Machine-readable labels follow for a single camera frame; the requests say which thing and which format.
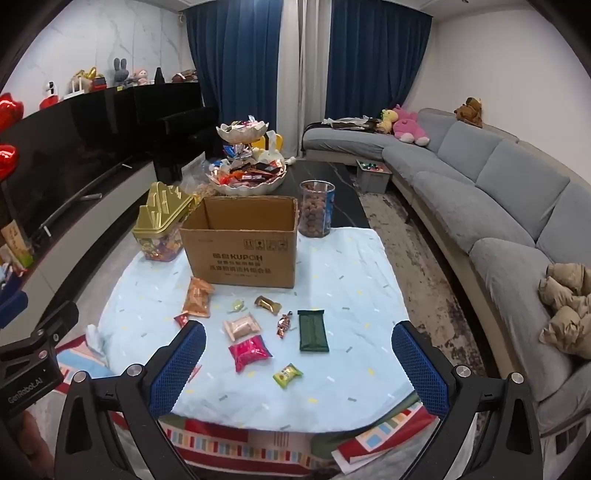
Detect orange snack packet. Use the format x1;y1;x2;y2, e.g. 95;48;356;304
182;277;215;319

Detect colourful paper boxes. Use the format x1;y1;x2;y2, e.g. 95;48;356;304
0;222;34;280

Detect person's left hand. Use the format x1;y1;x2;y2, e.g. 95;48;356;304
13;408;52;468

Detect gold lidded candy container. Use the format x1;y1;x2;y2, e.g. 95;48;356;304
133;181;195;262

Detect blue curtain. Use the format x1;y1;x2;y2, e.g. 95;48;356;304
325;0;432;121
185;0;282;139

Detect clear bag of peanuts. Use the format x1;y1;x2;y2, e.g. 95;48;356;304
179;154;218;200

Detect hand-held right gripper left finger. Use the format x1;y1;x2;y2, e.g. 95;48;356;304
53;319;218;480

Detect patterned cloth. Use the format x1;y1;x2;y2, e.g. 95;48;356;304
323;115;384;133

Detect grey sectional sofa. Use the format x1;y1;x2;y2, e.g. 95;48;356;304
302;108;591;444

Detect yellow tissue box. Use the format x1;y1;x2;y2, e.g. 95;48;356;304
252;131;284;154

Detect black upright piano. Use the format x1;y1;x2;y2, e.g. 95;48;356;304
134;82;220;183

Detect magenta snack packet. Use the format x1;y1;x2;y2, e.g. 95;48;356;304
228;335;273;374

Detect black flat television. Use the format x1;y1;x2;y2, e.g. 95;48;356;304
0;88;153;232

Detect red heart balloon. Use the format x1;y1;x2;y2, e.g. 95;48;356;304
0;144;20;182
0;92;25;123

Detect beige puffy jacket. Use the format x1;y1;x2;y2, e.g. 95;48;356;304
538;263;591;356

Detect green and yellow candy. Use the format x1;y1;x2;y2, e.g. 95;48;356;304
272;363;303;388

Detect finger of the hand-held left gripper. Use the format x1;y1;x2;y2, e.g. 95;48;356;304
0;301;80;365
0;290;29;329

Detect colourful striped mat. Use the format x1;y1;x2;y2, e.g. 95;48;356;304
46;342;444;480

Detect pale pink snack packet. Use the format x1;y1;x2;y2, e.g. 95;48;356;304
223;312;262;343

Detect brown cardboard box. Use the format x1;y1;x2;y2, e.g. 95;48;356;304
179;196;300;289

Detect white tiered snack bowl stand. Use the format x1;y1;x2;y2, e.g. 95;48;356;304
203;117;289;197

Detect grey storage bin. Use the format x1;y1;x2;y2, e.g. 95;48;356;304
356;159;393;193

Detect pile of wrapped snacks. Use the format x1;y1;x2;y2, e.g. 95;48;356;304
222;116;266;132
210;154;286;186

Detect gold wrapped candy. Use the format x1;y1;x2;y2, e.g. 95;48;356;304
254;295;283;317

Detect grey television cabinet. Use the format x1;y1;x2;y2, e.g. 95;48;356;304
0;159;158;324

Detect clear jar of nuts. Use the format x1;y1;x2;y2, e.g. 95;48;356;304
298;180;336;238

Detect white sheer curtain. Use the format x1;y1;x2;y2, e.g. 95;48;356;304
279;0;333;158

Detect worn patterned rug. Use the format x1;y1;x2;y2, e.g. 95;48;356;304
360;185;509;374

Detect gold foil balloon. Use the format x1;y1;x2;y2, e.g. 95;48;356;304
73;67;100;93

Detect dark green snack packet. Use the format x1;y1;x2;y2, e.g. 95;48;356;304
297;309;330;354

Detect white and red robot toy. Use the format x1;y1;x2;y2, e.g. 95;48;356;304
39;80;62;110

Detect pink plush toy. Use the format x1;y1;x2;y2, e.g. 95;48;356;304
392;105;431;147

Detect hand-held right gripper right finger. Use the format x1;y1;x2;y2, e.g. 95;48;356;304
392;320;543;480

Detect brown plush toy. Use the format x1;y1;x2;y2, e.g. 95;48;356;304
454;97;484;128

